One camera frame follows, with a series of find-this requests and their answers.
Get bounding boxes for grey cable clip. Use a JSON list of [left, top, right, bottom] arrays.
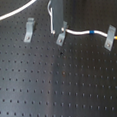
[[24, 17, 35, 42], [57, 21, 68, 46], [104, 25, 116, 51]]

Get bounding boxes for middle grey cable clip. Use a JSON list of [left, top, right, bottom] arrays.
[[57, 21, 68, 46]]

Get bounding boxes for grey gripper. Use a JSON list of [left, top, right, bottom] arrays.
[[51, 0, 64, 33]]

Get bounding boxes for left grey cable clip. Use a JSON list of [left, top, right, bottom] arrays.
[[24, 17, 35, 42]]

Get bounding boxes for right grey cable clip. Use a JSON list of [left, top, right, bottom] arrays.
[[104, 25, 116, 51]]

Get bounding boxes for white cable with coloured bands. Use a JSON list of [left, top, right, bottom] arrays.
[[0, 0, 117, 41]]

